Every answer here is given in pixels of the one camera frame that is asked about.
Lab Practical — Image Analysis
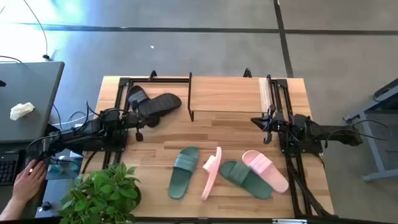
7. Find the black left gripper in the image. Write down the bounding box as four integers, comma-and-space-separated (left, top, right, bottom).
129, 100, 160, 142

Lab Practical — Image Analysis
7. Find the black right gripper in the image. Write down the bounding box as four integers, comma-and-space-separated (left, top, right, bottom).
251, 105, 283, 144

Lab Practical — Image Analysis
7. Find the black rubber slide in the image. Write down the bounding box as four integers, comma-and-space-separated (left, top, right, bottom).
127, 85, 150, 110
136, 92, 183, 118

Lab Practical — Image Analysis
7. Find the wooden shelf black metal frame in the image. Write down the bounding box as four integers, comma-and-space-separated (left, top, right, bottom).
187, 72, 277, 123

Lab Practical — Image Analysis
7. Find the pink rubber slide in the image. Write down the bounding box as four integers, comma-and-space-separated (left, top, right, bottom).
241, 149, 290, 194
200, 146, 223, 202

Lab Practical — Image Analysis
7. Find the green rubber slide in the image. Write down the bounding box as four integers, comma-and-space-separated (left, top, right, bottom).
168, 146, 200, 200
219, 160, 274, 200

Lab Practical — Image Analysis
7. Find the person's forearm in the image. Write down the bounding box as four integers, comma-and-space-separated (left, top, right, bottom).
0, 195, 24, 222

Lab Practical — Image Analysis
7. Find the green potted plant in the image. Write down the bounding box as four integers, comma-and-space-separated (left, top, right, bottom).
57, 162, 142, 224

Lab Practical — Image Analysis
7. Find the teal water bottle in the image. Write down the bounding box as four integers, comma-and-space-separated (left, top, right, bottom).
47, 154, 82, 175

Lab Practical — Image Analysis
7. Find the grey metal table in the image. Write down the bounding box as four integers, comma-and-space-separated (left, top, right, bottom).
343, 77, 398, 183

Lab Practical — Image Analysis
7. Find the crumpled white tissue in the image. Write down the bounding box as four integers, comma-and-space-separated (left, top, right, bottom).
9, 101, 36, 121

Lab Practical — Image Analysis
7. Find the person's hand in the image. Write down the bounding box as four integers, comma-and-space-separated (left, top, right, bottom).
11, 159, 48, 205

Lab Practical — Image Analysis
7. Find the black keyboard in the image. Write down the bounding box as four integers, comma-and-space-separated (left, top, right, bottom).
0, 149, 20, 187

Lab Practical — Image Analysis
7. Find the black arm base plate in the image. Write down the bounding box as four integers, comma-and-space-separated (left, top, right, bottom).
82, 128, 129, 153
279, 129, 324, 155

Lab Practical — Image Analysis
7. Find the black aluminium table frame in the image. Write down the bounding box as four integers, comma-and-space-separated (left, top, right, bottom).
81, 76, 398, 224

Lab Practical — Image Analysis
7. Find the white cable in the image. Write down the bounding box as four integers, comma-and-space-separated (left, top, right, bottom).
52, 113, 95, 128

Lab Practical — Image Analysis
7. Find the silver metal bracket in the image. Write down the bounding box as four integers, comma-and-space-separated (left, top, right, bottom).
272, 218, 308, 224

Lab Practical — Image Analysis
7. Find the thin black floor cable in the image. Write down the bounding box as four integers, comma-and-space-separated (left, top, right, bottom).
22, 0, 51, 61

